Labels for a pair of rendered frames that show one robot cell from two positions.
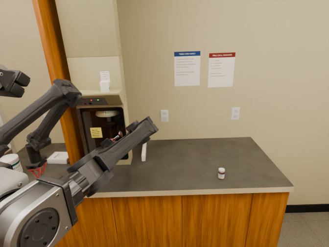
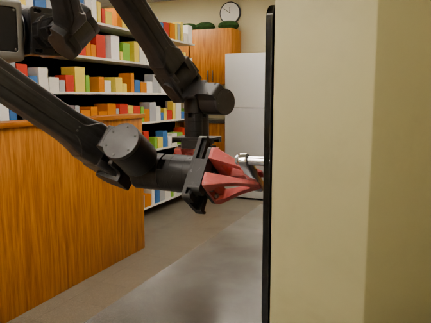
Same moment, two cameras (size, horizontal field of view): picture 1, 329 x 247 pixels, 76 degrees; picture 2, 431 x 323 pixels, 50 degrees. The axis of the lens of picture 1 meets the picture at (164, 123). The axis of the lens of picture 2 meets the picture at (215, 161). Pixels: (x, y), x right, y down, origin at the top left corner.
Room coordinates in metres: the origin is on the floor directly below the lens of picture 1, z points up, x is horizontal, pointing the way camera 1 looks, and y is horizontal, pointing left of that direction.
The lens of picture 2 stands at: (1.50, -0.26, 1.28)
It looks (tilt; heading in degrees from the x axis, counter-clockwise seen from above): 8 degrees down; 113
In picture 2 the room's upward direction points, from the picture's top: straight up
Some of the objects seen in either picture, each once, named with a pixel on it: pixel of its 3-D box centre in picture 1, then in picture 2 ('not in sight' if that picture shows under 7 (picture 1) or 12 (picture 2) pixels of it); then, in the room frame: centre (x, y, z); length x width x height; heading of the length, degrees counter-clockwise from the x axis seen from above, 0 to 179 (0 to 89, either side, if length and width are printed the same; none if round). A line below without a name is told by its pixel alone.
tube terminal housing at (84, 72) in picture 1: (106, 110); (398, 65); (1.47, 0.42, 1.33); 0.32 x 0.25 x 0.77; 89
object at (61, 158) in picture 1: (60, 157); not in sight; (1.45, 0.82, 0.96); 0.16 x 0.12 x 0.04; 84
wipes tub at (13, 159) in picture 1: (10, 167); not in sight; (1.24, 1.07, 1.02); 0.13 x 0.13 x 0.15
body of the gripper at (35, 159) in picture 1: (35, 158); (196, 128); (1.03, 0.72, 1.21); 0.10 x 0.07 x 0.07; 179
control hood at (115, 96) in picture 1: (96, 99); not in sight; (1.29, 0.42, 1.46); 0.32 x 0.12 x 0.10; 89
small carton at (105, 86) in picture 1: (105, 86); not in sight; (1.29, 0.36, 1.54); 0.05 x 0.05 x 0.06; 7
